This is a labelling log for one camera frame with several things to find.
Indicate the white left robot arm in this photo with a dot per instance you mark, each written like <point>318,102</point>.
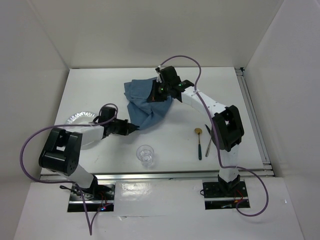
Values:
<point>61,151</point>

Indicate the aluminium frame rail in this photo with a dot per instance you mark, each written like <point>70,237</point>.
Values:
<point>267,165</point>

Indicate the clear drinking glass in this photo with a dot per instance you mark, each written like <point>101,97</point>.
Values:
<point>145,154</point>

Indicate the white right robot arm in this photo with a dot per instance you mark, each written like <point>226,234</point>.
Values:
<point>226,130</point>

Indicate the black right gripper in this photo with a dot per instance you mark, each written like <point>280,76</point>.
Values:
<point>154,96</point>

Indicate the silver knife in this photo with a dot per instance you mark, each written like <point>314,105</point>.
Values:
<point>207,152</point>

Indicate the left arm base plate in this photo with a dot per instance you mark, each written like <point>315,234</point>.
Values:
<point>104,199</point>

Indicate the white scalloped plate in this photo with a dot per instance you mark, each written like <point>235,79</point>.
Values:
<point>81,122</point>

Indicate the gold spoon green handle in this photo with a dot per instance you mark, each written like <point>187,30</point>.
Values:
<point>198,131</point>

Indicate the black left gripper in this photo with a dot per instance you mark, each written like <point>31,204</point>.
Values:
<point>127,127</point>

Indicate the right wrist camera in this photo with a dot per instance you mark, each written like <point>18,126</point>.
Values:
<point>158,70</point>

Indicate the blue cloth placemat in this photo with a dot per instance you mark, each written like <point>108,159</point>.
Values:
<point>142,113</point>

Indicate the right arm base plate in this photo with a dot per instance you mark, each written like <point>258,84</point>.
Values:
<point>216,199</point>

